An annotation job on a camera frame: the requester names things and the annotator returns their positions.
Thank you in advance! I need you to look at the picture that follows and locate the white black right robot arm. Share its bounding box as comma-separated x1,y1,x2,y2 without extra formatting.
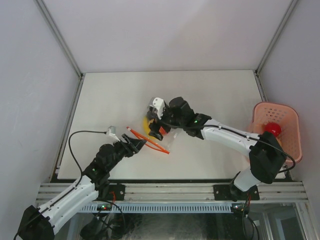
146,97,287,201

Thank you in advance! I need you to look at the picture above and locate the perforated grey cable duct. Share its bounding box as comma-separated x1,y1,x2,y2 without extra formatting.
78,202,233,214

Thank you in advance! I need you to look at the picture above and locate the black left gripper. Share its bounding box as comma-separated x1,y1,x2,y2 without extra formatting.
106,133,146,172

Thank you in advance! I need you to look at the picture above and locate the aluminium corner frame post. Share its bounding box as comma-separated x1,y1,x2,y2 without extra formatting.
253,0,301,77

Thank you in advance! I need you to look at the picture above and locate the red fake apple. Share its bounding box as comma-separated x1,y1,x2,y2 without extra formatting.
264,122,282,137

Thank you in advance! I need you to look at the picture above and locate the left aluminium corner post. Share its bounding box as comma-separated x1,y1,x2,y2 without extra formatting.
33,0,85,81

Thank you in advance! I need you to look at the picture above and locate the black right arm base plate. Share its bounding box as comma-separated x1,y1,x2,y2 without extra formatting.
213,184,260,202

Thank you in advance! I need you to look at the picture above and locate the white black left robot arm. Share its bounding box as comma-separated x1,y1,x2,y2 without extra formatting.
16,134,147,240

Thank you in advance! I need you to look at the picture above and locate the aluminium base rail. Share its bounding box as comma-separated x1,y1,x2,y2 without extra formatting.
37,182,308,202

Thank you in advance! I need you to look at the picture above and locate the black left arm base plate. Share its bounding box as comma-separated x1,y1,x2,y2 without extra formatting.
98,183,126,202

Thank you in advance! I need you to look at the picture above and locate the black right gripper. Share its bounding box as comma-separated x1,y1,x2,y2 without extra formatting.
149,104,185,140

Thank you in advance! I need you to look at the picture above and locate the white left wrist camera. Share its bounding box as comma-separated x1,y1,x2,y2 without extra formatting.
106,125,117,139

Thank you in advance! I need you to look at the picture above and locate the orange fake peach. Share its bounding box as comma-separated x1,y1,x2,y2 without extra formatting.
275,136,282,147

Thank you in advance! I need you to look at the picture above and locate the pink plastic basket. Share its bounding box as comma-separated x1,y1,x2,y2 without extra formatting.
248,101,303,164

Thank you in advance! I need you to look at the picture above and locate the yellow fake banana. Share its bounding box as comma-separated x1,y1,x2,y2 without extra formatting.
142,116,156,140

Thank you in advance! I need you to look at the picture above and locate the clear zip top bag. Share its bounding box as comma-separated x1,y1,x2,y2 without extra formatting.
126,114,181,155

